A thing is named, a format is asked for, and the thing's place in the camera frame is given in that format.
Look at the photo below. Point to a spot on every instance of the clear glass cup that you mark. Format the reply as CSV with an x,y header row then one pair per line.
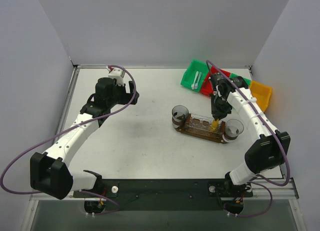
x,y
233,128

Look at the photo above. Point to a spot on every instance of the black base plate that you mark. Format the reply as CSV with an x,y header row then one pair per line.
x,y
163,195

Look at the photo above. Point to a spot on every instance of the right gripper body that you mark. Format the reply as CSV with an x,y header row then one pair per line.
x,y
219,110

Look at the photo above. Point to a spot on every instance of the brown oval wooden tray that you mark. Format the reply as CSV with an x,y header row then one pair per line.
x,y
202,134

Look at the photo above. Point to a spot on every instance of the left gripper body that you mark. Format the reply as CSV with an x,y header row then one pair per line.
x,y
128,95

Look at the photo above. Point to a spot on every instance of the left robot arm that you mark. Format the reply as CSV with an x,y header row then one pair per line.
x,y
49,171

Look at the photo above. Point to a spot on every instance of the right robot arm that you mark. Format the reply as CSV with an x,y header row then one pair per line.
x,y
270,146

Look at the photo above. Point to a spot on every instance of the grey glass cup with holder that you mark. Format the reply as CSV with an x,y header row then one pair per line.
x,y
179,116

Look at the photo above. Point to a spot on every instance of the green bin with toothbrushes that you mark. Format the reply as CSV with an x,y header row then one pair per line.
x,y
189,74

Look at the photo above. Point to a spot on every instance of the green bin with cups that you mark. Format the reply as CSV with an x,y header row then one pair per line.
x,y
246,81

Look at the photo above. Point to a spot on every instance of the red bin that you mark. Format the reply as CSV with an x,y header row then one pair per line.
x,y
206,87

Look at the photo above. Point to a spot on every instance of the aluminium frame rail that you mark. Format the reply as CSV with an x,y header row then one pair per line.
x,y
92,185

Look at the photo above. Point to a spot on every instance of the yellow bin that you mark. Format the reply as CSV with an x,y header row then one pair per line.
x,y
262,93

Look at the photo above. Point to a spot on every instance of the white toothbrush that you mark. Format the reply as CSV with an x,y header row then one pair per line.
x,y
194,80

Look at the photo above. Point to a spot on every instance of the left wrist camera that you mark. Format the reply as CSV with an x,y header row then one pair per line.
x,y
116,73

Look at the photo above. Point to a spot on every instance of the yellow toothpaste tube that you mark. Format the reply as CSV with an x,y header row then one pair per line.
x,y
214,125

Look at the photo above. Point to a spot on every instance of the clear acrylic toothbrush rack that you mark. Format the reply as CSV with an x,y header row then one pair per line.
x,y
203,126

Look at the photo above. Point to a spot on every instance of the light blue toothbrush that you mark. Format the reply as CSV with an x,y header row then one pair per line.
x,y
197,80

